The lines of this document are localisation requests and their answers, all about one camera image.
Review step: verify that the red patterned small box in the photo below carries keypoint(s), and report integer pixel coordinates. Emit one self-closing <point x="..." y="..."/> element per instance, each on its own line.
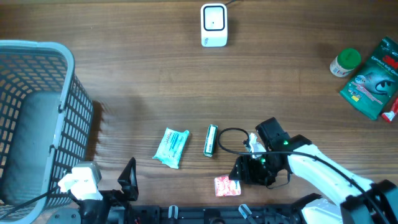
<point x="225" y="187"/>

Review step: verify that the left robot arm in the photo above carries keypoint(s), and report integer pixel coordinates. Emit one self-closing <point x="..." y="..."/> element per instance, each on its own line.
<point x="94" y="205"/>

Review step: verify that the green white small tube box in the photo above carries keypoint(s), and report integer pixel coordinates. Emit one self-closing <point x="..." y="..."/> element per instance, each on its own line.
<point x="210" y="140"/>

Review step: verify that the white barcode scanner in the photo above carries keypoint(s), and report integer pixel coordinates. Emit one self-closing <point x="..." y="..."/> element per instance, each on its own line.
<point x="214" y="25"/>

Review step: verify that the green lidded jar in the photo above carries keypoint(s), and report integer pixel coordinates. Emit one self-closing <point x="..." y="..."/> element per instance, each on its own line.
<point x="345" y="62"/>

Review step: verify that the mint wet wipes pack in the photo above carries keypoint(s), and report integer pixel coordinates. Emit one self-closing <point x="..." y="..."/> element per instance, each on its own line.
<point x="170" y="149"/>

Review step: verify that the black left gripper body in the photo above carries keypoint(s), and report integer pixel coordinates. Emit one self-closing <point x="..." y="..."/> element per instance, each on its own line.
<point x="114" y="197"/>

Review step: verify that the green glove package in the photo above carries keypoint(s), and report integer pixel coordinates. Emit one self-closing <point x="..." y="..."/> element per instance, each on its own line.
<point x="375" y="83"/>

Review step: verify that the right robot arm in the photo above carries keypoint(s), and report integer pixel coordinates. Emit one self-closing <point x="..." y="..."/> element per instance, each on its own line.
<point x="344" y="196"/>

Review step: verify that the black mounting rail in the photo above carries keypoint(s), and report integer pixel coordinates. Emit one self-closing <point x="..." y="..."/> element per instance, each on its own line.
<point x="217" y="214"/>

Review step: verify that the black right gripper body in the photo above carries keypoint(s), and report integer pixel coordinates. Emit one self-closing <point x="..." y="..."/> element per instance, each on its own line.
<point x="260" y="170"/>

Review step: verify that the grey plastic mesh basket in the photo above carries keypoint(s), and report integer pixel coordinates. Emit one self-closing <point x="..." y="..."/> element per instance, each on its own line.
<point x="46" y="117"/>

